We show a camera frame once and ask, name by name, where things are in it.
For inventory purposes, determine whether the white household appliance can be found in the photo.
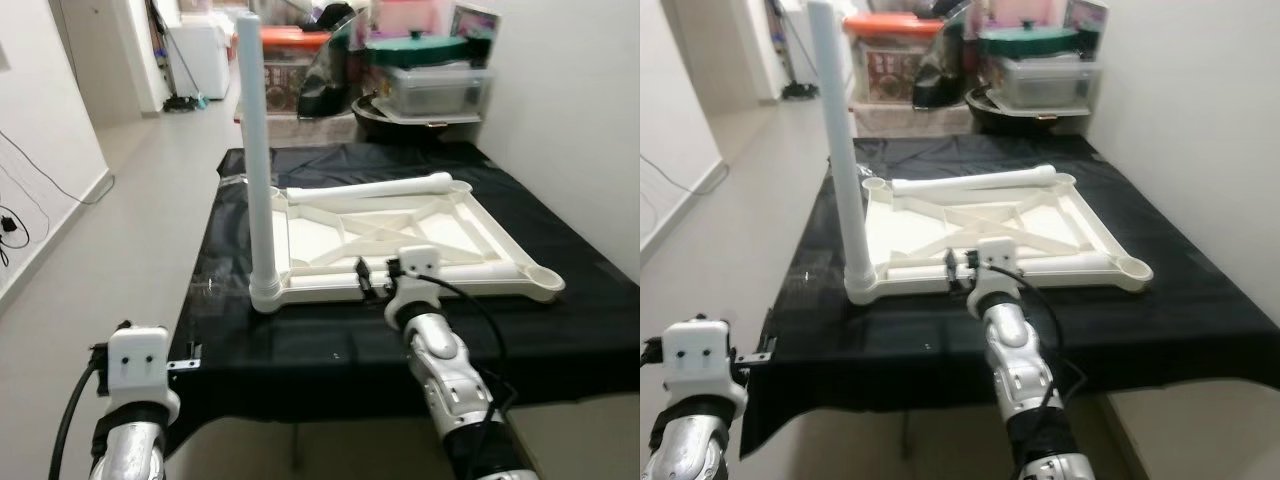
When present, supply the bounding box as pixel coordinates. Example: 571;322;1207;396
165;18;233;101

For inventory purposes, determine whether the clear plastic storage box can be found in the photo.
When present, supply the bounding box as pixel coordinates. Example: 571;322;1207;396
380;62;493;116
995;55;1101;106

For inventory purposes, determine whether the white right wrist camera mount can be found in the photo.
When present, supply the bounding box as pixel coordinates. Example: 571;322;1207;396
968;238;1023;311
385;245;443;326

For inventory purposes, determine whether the pink cardboard box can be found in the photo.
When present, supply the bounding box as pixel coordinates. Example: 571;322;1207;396
380;0;456;36
1000;0;1066;29

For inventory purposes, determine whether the black wok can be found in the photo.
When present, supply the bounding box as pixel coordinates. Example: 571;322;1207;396
965;88;1091;136
350;95;481;141

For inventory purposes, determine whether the colourful printed box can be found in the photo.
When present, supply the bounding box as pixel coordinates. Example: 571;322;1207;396
1065;0;1111;61
450;5;501;69

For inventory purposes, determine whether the green pot lid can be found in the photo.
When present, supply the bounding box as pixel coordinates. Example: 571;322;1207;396
365;28;471;69
978;22;1081;59

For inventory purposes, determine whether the long black wall cable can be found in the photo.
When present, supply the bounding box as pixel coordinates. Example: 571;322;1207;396
640;150;726;201
0;128;113;206

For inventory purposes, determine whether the black bag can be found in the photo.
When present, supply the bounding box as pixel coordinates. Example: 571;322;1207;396
300;3;371;116
912;0;986;109

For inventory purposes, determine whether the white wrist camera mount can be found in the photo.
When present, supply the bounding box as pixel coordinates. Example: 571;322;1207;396
385;245;443;326
105;325;181;421
660;318;746;411
968;238;1023;311

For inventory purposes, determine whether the white plastic children table top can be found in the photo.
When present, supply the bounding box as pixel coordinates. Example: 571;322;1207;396
845;170;1153;304
248;178;568;316

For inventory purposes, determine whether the black floor mop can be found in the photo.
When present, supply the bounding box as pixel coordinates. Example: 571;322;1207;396
765;0;821;101
150;0;211;113

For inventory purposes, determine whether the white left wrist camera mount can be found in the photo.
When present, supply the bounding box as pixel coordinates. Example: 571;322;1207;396
105;325;181;421
660;318;746;411

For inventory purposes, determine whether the beige patterned cloth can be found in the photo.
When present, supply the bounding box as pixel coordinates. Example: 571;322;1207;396
850;100;976;141
235;108;366;151

